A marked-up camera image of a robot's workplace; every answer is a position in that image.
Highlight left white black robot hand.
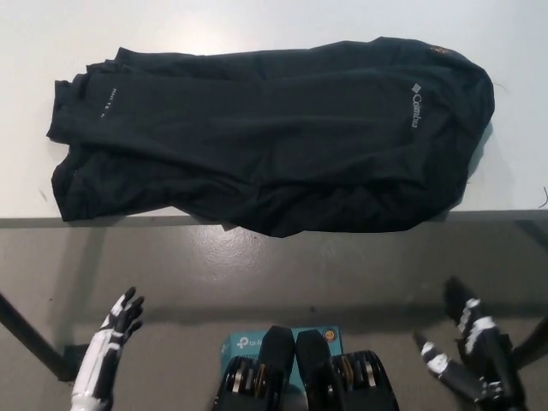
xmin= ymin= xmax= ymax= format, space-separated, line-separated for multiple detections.
xmin=69 ymin=286 xmax=146 ymax=391

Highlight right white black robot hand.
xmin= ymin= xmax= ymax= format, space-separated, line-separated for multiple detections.
xmin=412 ymin=277 xmax=517 ymax=403

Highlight black Columbia jacket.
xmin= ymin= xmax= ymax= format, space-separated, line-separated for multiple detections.
xmin=45 ymin=36 xmax=497 ymax=239

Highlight black metal table leg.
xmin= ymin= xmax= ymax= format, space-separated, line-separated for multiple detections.
xmin=511 ymin=316 xmax=548 ymax=372
xmin=0 ymin=293 xmax=78 ymax=382

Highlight teal tp-link box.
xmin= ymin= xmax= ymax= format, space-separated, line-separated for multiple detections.
xmin=221 ymin=327 xmax=343 ymax=395

